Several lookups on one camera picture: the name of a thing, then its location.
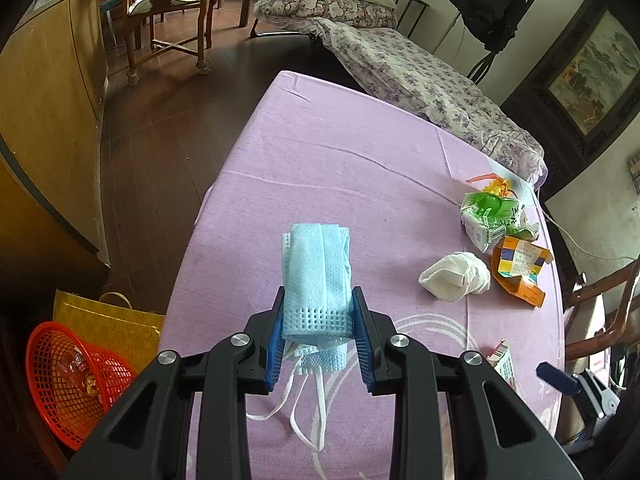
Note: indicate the framed landscape painting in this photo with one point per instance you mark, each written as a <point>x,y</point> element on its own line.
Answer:
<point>584,91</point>

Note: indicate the green snack wrapper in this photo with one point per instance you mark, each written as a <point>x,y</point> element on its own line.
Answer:
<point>488,218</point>

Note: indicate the white medicine box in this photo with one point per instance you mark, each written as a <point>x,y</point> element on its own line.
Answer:
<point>501,360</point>

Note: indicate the red mesh trash basket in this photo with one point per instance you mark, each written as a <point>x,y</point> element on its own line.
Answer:
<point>73,383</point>

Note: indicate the gold paper bag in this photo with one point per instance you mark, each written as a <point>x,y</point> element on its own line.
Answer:
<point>113,324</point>

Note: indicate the folded floral quilt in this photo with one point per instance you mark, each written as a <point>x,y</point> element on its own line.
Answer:
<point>357,13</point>

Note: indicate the floral bed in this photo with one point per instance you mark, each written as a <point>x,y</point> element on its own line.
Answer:
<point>392,68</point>

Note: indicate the blue face mask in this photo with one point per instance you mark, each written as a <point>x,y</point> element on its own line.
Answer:
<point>318,315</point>

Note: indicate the white tissue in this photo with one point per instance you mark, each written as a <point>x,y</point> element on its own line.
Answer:
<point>456,276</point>

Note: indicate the purple table cloth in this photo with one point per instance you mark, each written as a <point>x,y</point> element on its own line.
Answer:
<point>316,152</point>

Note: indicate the carved wooden chair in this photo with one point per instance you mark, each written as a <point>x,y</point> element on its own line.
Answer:
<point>136,12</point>

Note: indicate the wooden chair at right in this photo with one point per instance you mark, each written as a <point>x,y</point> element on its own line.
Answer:
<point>588,299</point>

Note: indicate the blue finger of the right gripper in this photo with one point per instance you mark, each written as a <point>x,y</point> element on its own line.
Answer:
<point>564,383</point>

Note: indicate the wooden cabinet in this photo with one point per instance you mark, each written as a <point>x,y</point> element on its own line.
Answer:
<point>53,82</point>

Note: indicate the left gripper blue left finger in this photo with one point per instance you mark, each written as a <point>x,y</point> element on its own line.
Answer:
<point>186,415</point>

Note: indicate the orange medicine box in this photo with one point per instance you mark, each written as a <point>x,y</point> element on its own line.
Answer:
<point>516,264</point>

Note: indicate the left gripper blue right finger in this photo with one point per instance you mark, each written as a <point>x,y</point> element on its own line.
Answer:
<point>494,434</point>

